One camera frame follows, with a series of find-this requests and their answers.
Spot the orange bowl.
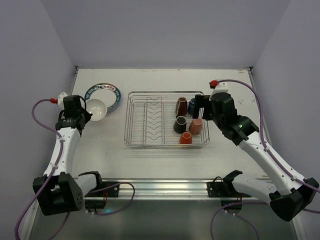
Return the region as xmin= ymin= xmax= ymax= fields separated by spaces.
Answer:
xmin=86 ymin=98 xmax=108 ymax=122

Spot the black cup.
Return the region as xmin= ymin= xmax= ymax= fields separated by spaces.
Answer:
xmin=173 ymin=116 xmax=187 ymax=134

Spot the red orange cup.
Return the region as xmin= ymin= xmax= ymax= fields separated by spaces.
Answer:
xmin=179 ymin=131 xmax=193 ymax=145

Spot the green rimmed printed plate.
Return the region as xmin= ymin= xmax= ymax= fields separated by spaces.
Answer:
xmin=84 ymin=83 xmax=122 ymax=113

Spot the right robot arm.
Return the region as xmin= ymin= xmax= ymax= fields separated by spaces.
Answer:
xmin=193 ymin=92 xmax=320 ymax=222

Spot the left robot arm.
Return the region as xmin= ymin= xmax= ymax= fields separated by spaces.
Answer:
xmin=32 ymin=95 xmax=102 ymax=216

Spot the blue cup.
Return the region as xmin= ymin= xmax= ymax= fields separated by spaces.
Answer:
xmin=187 ymin=98 xmax=195 ymax=116

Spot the pink cup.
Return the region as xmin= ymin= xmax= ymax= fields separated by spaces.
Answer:
xmin=189 ymin=118 xmax=203 ymax=135

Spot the dark brown cup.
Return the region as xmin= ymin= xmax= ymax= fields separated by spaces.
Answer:
xmin=175 ymin=97 xmax=188 ymax=116

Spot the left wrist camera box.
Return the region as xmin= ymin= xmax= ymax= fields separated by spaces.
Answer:
xmin=49 ymin=92 xmax=69 ymax=105

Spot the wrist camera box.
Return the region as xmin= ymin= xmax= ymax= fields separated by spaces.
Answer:
xmin=49 ymin=92 xmax=69 ymax=105
xmin=209 ymin=80 xmax=229 ymax=95

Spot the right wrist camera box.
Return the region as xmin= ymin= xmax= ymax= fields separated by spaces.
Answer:
xmin=209 ymin=80 xmax=229 ymax=95

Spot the wire dish rack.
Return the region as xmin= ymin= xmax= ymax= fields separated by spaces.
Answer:
xmin=124 ymin=91 xmax=210 ymax=149

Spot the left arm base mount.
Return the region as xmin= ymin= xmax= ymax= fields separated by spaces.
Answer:
xmin=84 ymin=181 xmax=120 ymax=212

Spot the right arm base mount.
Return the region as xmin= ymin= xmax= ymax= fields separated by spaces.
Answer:
xmin=206 ymin=176 xmax=242 ymax=207

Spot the aluminium rail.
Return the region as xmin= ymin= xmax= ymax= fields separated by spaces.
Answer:
xmin=31 ymin=178 xmax=297 ymax=201

